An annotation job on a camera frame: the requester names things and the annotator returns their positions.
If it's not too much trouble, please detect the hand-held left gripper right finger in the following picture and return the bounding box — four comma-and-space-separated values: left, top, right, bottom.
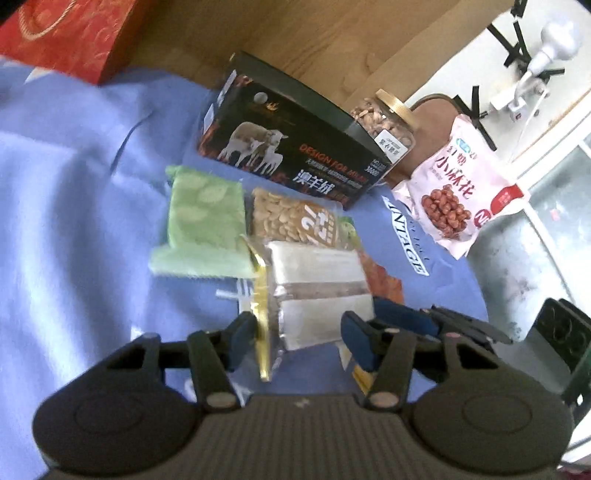
341, 310, 497, 411

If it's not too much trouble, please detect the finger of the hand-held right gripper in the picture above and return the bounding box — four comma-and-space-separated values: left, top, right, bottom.
373, 298, 513, 346

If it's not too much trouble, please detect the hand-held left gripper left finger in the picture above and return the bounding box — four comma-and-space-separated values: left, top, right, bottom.
106, 313, 257, 412

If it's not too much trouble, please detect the orange vegetable print snack packet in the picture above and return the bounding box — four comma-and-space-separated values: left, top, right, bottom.
339, 217, 406, 308

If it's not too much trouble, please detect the clear wafer snack packet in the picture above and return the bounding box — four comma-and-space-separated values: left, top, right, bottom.
217, 235, 376, 384

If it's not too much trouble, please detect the green snack packet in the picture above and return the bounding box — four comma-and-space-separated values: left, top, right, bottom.
148, 165, 257, 280

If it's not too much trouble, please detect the peanut snack packet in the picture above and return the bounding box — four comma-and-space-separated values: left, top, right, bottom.
249, 187, 345, 250

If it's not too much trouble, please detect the black sheep print box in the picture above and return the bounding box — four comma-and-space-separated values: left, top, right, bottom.
182, 51, 393, 210

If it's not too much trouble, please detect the pink snack bag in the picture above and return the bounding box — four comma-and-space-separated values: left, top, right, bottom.
392, 113, 532, 260

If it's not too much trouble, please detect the nut jar with gold lid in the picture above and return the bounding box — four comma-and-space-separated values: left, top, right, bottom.
348, 89, 417, 178

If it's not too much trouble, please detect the blue printed tablecloth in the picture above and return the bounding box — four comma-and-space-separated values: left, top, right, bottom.
0, 55, 491, 480

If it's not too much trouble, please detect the black tape cross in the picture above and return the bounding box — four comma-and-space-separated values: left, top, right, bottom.
470, 85, 498, 151
487, 0, 566, 80

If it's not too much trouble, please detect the white power adapter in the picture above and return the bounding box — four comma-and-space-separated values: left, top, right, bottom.
489, 84, 532, 123

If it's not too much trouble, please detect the white lamp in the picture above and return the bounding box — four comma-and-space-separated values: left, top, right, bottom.
519, 18, 585, 93

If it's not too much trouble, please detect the red gift bag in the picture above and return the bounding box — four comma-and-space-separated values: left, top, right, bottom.
0, 0, 160, 86

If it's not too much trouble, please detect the white cable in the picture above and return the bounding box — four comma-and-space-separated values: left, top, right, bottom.
510, 88, 552, 160

